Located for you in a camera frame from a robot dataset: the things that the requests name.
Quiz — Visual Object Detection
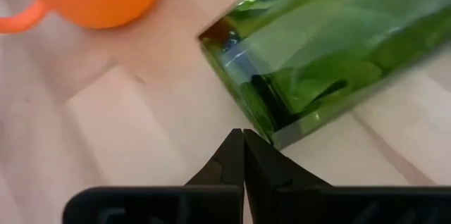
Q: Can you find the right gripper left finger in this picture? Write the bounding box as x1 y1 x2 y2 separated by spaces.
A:
62 127 245 224

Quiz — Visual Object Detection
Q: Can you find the green faceted glass tumbler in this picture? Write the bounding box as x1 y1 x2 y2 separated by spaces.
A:
196 0 451 151

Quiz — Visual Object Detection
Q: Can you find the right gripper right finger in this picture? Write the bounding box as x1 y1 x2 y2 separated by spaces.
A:
243 128 451 224

